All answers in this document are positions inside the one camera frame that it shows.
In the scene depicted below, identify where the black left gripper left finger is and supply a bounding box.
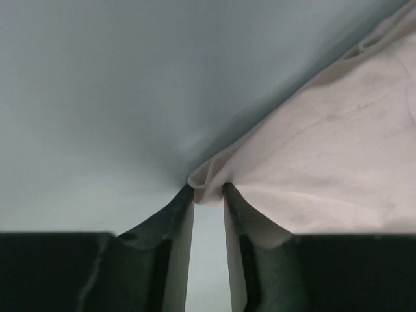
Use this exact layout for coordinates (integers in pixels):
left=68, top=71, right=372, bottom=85
left=1, top=185, right=194, bottom=311

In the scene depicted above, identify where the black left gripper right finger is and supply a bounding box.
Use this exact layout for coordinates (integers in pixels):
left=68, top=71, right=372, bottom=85
left=222, top=183, right=415, bottom=311

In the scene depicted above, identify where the cream and green t-shirt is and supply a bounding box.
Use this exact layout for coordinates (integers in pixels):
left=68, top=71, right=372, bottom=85
left=188, top=1, right=415, bottom=247

